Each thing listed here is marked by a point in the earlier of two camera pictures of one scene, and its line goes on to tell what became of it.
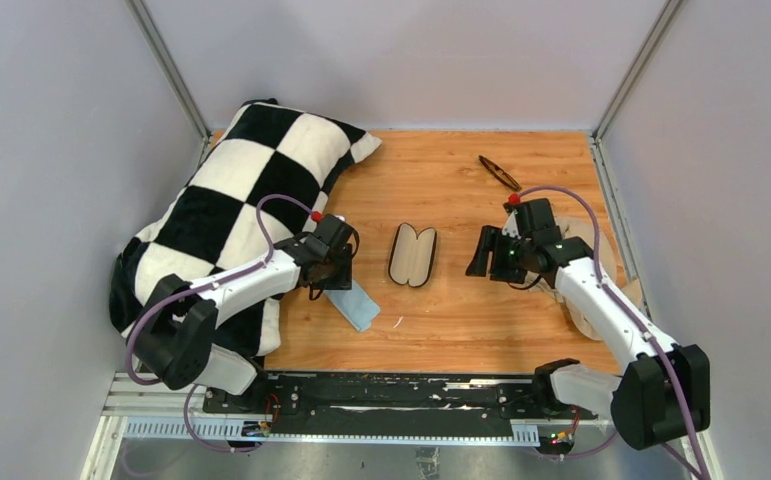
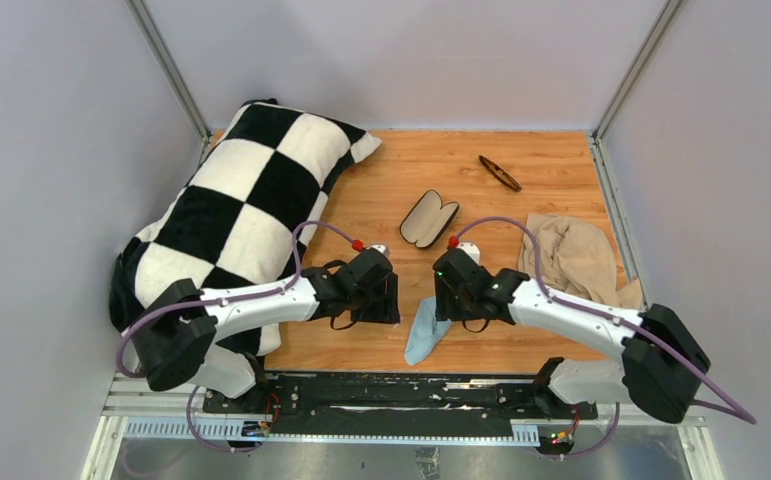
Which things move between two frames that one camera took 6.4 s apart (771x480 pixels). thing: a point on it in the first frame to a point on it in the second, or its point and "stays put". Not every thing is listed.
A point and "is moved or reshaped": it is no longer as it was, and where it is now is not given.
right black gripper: [491, 240] to [445, 307]
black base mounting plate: [388, 403] stays put
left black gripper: [343, 279] to [386, 310]
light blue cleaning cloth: [356, 305] is moved or reshaped
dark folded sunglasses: [500, 173] stays put
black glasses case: [412, 255] to [427, 219]
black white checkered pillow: [268, 170] stays put
